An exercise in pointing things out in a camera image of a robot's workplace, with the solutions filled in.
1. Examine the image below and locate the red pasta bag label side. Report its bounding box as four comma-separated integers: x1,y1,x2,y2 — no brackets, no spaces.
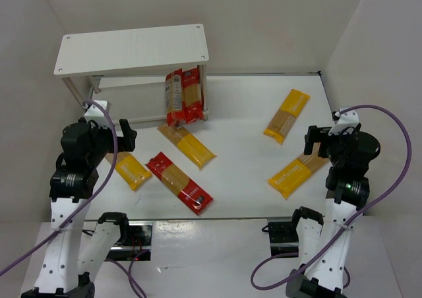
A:
165,69,185,126

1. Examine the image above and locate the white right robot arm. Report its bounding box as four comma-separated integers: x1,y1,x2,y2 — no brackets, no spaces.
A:
286,125,380,297

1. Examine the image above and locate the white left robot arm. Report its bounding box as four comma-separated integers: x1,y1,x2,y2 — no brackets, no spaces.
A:
22,118,137,297

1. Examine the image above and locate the yellow pasta bag far left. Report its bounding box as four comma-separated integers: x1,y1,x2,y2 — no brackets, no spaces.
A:
115,152,152,192

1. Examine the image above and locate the yellow pasta bag upper right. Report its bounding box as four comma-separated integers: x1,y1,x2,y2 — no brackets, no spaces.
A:
263,89,311,144

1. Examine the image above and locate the red pasta bag front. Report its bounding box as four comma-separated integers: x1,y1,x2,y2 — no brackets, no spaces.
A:
146,152,214,215

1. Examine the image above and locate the yellow Pastatime pasta bag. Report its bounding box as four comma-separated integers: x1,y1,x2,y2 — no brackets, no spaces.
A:
268,146,329,199

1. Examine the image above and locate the yellow pasta bag centre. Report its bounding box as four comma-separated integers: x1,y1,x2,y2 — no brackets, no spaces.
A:
158,123,216,169

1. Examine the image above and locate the white two-tier shelf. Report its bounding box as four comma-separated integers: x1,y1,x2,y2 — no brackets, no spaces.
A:
53,24,209,128

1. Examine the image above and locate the red pasta bag on shelf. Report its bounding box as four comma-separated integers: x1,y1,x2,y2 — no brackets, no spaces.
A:
182,68,204,125

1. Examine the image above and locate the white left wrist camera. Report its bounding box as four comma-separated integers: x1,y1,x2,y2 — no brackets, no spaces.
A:
84,100,111,129

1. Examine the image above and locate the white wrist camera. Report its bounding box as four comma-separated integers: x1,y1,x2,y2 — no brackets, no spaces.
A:
84,100,111,129
328,108,359,136

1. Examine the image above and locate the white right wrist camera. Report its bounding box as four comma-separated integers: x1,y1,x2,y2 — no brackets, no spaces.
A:
328,108,359,136

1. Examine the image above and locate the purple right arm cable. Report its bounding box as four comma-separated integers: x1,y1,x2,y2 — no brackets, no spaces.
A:
250,104,413,291

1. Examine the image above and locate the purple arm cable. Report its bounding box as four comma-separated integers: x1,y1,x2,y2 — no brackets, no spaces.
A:
0,100,148,298
250,104,413,291

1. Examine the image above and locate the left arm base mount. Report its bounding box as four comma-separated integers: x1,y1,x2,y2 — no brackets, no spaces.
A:
107,223,152,262

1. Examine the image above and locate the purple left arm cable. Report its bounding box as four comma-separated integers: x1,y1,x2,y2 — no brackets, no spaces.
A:
0,100,148,298

